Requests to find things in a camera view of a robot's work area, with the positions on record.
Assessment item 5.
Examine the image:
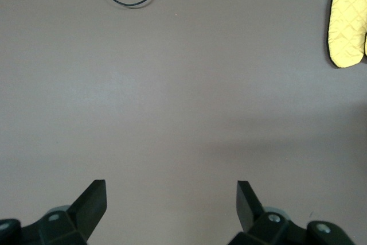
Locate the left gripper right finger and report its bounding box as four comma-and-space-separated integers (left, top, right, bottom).
229, 181, 355, 245

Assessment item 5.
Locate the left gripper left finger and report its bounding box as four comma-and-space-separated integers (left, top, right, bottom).
0, 180, 107, 245

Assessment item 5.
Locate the brown table cover mat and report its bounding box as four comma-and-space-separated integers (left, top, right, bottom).
0, 0, 367, 245

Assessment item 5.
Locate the yellow quilted oven mitt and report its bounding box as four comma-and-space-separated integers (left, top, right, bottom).
325, 0, 367, 69

